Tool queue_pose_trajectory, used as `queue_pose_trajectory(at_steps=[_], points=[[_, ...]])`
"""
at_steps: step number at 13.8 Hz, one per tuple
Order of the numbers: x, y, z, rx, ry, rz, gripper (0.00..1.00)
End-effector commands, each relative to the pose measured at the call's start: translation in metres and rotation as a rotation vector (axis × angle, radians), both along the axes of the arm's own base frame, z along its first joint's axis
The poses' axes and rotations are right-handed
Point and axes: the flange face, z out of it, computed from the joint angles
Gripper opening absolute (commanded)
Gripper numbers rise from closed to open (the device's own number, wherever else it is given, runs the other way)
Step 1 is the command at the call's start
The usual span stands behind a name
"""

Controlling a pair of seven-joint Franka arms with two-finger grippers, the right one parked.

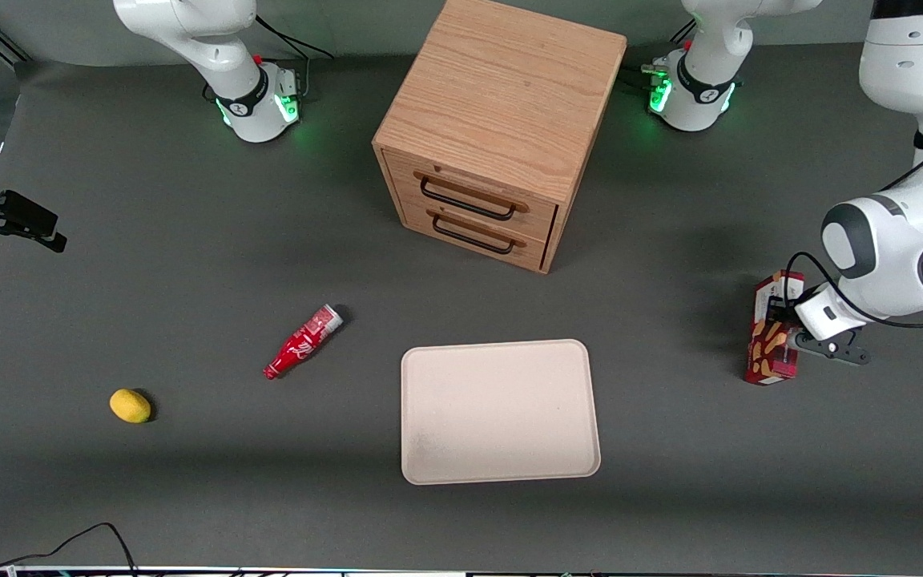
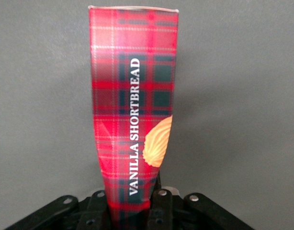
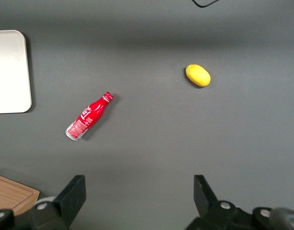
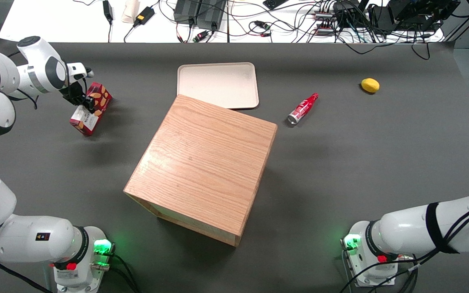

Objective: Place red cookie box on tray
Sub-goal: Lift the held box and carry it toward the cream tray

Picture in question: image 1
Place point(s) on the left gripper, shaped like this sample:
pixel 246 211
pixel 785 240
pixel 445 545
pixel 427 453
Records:
pixel 784 316

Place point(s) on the red cookie box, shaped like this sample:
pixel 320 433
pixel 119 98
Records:
pixel 766 357

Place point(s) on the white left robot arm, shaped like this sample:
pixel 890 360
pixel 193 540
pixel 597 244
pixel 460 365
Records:
pixel 894 248

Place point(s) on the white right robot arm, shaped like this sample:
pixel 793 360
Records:
pixel 205 40

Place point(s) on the beige rectangular tray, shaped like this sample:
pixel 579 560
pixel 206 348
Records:
pixel 497 413

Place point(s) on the yellow lemon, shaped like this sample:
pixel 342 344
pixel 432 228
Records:
pixel 130 405

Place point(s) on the dark grey table mat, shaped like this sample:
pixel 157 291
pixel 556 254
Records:
pixel 189 481

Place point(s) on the red cola bottle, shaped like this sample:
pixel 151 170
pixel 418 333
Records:
pixel 301 343

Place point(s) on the wooden two-drawer cabinet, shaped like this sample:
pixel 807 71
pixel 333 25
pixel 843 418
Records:
pixel 501 88

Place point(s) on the wooden drawer with narrow front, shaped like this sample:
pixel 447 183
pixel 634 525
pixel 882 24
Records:
pixel 421 220

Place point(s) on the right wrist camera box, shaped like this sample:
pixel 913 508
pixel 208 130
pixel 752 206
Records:
pixel 29 212

